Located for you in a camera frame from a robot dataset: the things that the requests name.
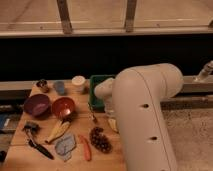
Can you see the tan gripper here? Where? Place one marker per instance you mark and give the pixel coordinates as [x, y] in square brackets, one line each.
[113, 125]

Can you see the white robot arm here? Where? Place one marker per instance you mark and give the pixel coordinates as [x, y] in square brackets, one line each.
[159, 129]

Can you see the white cup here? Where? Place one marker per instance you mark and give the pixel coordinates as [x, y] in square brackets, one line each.
[79, 83]

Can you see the blue-grey cup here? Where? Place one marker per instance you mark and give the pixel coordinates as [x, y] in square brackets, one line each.
[59, 87]

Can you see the purple grapes bunch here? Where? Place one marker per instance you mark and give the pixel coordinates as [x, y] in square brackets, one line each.
[99, 140]

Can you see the green plastic tray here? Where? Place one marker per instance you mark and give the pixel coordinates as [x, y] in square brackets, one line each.
[95, 100]

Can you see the red bowl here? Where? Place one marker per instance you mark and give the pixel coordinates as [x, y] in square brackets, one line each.
[63, 107]

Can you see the blue-grey cloth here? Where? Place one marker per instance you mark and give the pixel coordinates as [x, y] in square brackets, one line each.
[64, 146]

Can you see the yellow banana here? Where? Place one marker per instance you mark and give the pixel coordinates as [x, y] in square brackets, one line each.
[59, 129]

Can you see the purple bowl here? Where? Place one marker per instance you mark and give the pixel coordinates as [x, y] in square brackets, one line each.
[36, 105]

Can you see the dark metal tool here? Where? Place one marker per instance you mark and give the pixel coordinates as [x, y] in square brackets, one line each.
[31, 129]

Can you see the black handled knife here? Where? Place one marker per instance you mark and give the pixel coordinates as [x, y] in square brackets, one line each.
[41, 149]

